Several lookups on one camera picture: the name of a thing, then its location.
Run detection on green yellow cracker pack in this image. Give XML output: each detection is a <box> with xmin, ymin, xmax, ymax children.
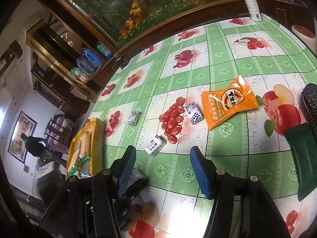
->
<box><xmin>68</xmin><ymin>155</ymin><xmax>91</xmax><ymax>178</ymax></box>

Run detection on yellow white tray box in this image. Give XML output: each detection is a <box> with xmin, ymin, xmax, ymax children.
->
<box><xmin>66</xmin><ymin>118</ymin><xmax>105</xmax><ymax>178</ymax></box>

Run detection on green plastic bag on shelf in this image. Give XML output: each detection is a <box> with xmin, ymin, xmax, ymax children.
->
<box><xmin>70</xmin><ymin>67</ymin><xmax>82</xmax><ymax>77</ymax></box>

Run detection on wooden chair with cloth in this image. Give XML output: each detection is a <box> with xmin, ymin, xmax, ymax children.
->
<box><xmin>45</xmin><ymin>114</ymin><xmax>75</xmax><ymax>154</ymax></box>

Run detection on grey thermos jug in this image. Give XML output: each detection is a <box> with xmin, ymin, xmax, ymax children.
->
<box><xmin>76</xmin><ymin>58</ymin><xmax>96</xmax><ymax>76</ymax></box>

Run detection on orange cartoon snack pouch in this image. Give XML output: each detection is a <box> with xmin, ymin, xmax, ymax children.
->
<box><xmin>201</xmin><ymin>75</ymin><xmax>260</xmax><ymax>130</ymax></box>

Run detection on framed wall painting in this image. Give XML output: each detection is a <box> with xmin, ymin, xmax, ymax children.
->
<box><xmin>7</xmin><ymin>110</ymin><xmax>38</xmax><ymax>164</ymax></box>

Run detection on small black jar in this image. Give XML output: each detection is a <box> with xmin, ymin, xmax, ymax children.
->
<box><xmin>116</xmin><ymin>56</ymin><xmax>129</xmax><ymax>69</ymax></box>

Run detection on blue thermos jug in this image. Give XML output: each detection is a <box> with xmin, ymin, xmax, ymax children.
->
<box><xmin>83</xmin><ymin>48</ymin><xmax>103</xmax><ymax>68</ymax></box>

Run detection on white spray bottle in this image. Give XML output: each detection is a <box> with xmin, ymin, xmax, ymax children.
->
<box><xmin>244</xmin><ymin>0</ymin><xmax>262</xmax><ymax>22</ymax></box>

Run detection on black patterned glasses case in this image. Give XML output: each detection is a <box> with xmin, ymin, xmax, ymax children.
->
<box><xmin>301</xmin><ymin>83</ymin><xmax>317</xmax><ymax>139</ymax></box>

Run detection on dark green snack packet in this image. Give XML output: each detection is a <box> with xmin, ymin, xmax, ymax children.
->
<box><xmin>284</xmin><ymin>123</ymin><xmax>316</xmax><ymax>201</ymax></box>

